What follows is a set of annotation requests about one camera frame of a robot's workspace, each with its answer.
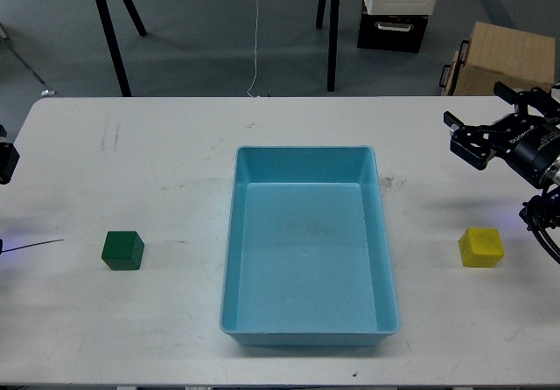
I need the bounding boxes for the black right table legs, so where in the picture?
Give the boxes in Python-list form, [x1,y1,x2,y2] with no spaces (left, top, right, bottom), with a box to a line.
[315,0,340,93]

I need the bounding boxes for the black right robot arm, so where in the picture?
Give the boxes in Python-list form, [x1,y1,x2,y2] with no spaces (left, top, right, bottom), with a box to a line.
[443,81,559,261]

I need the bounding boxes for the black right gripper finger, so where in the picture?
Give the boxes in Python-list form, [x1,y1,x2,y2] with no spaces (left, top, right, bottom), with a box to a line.
[493,81,552,115]
[443,111,496,171]

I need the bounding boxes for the wooden crate with handles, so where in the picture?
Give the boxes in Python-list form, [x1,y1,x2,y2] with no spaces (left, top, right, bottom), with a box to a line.
[439,22,556,96]

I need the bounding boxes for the light blue plastic bin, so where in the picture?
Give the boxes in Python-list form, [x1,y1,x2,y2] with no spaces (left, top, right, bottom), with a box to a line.
[220,146,400,346]

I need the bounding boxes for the yellow wooden cube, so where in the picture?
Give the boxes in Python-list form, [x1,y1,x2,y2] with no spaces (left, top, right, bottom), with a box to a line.
[458,227,505,268]

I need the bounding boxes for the green wooden cube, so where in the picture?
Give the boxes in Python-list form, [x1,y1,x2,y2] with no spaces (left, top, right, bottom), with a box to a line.
[101,231,144,270]

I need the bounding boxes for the black table legs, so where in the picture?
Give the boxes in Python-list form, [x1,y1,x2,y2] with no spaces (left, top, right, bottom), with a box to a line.
[86,0,148,98]
[315,0,340,93]

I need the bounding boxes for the black storage case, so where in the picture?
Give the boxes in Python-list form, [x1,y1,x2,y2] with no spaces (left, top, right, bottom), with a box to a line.
[357,5,429,53]

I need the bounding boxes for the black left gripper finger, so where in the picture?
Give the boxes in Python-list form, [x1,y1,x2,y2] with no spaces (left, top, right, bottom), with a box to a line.
[0,125,19,185]

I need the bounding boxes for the white hanging cord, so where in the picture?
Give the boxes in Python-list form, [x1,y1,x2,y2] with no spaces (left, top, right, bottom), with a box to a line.
[238,0,272,100]

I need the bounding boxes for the thin black cable tie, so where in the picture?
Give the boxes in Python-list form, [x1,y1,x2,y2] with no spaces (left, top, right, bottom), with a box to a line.
[1,239,64,254]

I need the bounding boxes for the black left table legs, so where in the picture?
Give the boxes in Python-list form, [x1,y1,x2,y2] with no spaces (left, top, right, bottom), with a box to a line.
[86,0,148,98]

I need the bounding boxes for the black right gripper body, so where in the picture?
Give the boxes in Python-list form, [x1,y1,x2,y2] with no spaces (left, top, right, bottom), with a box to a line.
[488,114,559,188]

